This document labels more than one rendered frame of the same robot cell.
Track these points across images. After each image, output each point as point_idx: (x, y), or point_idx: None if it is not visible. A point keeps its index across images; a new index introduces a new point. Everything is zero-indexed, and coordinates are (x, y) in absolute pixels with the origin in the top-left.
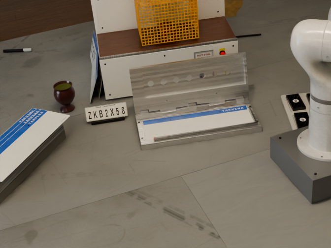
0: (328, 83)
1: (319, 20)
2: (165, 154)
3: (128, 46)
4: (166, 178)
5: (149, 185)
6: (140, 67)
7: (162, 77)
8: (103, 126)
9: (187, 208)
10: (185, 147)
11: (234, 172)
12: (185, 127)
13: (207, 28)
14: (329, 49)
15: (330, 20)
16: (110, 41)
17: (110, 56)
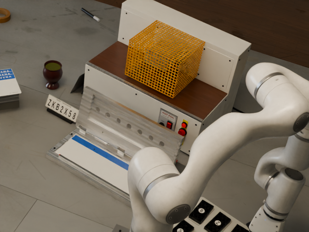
0: (138, 218)
1: (160, 158)
2: (54, 173)
3: (120, 66)
4: (26, 193)
5: (8, 188)
6: (94, 90)
7: (108, 110)
8: (51, 118)
9: (2, 228)
10: (73, 179)
11: (71, 229)
12: (93, 164)
13: (196, 95)
14: (141, 189)
15: (167, 165)
16: (116, 53)
17: (94, 66)
